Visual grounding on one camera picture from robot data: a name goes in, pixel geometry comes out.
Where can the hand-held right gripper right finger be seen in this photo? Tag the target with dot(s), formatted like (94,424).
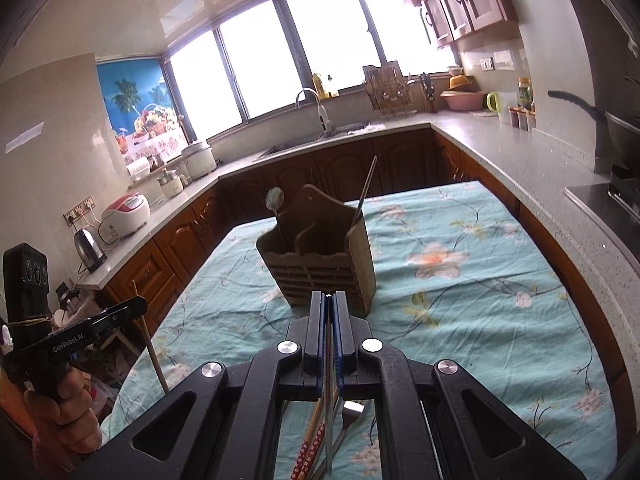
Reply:
(342,340)

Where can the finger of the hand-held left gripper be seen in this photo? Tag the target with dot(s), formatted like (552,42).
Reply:
(122,312)

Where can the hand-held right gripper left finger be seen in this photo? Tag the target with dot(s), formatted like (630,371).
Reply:
(316,335)

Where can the metal fork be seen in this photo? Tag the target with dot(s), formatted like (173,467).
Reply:
(352,412)

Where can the wooden utensil holder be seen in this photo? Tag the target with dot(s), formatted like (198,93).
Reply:
(320,260)

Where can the red patterned chopstick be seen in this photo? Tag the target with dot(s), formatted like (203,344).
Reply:
(300,460)
(313,452)

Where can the person's left hand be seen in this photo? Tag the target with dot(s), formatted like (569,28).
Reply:
(72,420)

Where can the steel electric kettle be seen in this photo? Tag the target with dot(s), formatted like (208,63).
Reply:
(90,252)

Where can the red and white rice cooker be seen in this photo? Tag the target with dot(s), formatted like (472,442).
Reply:
(125,215)

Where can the floral teal tablecloth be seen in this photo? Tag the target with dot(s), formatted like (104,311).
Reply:
(450,310)

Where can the small white electric pot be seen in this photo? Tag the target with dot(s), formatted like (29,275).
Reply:
(172,185)

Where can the metal spoon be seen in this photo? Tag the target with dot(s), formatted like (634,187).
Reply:
(274,197)

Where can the wooden base cabinets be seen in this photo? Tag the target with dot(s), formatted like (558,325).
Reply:
(350,170)

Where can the large white rice cooker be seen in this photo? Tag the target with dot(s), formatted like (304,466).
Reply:
(199,160)

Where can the steel kitchen sink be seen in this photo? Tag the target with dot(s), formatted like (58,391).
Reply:
(300,142)

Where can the white dishcloth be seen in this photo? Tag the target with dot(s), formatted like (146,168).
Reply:
(367,129)

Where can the chrome kitchen faucet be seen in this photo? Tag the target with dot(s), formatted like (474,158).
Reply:
(322,115)

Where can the grey speckled countertop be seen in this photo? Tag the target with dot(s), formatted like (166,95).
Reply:
(510,160)

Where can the clear soap bottle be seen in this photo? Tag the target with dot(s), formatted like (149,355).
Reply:
(332,89)

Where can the yellow bottle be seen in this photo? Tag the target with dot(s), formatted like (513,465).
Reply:
(319,87)

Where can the knife block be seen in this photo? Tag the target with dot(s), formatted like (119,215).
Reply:
(429,97)

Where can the pink plastic basin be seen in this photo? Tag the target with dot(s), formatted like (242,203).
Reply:
(462,101)

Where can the large kitchen window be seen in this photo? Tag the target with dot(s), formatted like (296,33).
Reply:
(260,70)

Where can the wooden cutting board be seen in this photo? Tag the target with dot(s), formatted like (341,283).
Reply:
(382,71)

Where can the yellow colander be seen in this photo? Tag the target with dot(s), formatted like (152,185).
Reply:
(461,84)

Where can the seasoning jar set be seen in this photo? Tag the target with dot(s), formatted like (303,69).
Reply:
(522,119)

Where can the white bowl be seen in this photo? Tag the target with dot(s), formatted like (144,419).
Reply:
(455,71)

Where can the black glass stove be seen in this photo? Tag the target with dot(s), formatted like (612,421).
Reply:
(610,210)

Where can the green label bottle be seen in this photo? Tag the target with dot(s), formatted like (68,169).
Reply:
(524,92)

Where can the black wok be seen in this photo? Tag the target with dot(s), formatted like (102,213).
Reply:
(622,135)

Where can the wall socket strip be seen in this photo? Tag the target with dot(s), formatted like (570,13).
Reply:
(79,209)

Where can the tropical fruit wall poster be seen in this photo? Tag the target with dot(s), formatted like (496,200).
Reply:
(135,105)

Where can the white wall switch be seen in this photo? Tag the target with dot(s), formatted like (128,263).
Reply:
(486,63)

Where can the wooden wall cabinets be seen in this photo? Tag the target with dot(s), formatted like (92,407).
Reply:
(465,0)

